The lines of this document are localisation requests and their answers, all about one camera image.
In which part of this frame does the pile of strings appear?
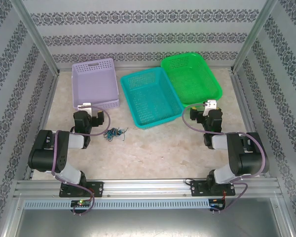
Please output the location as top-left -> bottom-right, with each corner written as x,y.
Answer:
103,128 -> 125,143

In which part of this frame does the purple plastic basket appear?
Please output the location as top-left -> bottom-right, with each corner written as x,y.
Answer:
71,58 -> 121,111

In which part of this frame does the teal plastic basket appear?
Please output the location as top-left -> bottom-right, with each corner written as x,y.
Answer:
120,66 -> 185,129

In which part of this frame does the green plastic basket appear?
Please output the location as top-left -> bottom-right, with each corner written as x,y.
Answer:
160,52 -> 223,108

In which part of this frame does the left circuit board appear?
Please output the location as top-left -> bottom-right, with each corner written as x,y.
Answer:
71,199 -> 92,207

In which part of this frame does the circuit board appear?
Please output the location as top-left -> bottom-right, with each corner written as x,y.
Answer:
71,199 -> 92,207
209,200 -> 226,211

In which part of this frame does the right circuit board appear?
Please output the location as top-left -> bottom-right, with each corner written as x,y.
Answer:
209,200 -> 226,211

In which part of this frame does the grey metal panel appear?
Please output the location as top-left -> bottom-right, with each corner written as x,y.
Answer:
4,197 -> 296,237

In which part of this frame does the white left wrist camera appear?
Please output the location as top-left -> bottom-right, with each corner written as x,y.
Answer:
76,102 -> 92,116

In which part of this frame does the aluminium side rail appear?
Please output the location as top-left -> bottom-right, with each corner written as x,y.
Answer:
24,73 -> 61,180
230,71 -> 271,178

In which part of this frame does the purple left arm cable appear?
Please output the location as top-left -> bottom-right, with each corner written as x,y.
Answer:
50,105 -> 111,216

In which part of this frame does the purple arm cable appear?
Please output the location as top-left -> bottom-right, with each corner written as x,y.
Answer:
50,105 -> 111,216
182,103 -> 267,213

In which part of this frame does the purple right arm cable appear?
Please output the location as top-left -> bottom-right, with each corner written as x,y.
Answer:
182,103 -> 267,213

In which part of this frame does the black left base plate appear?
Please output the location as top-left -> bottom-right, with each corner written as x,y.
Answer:
58,181 -> 105,198

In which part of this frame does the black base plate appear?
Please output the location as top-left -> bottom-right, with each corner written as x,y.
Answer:
189,180 -> 237,198
58,181 -> 105,198

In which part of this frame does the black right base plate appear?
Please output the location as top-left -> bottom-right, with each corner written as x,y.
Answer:
189,180 -> 237,198

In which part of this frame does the aluminium mounting rail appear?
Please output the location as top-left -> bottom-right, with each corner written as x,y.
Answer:
13,178 -> 281,198

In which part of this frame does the white slotted cable duct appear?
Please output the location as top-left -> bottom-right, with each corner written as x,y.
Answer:
23,198 -> 211,210

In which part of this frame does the aluminium frame post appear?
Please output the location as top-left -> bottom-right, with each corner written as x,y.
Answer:
11,0 -> 61,75
230,0 -> 279,74

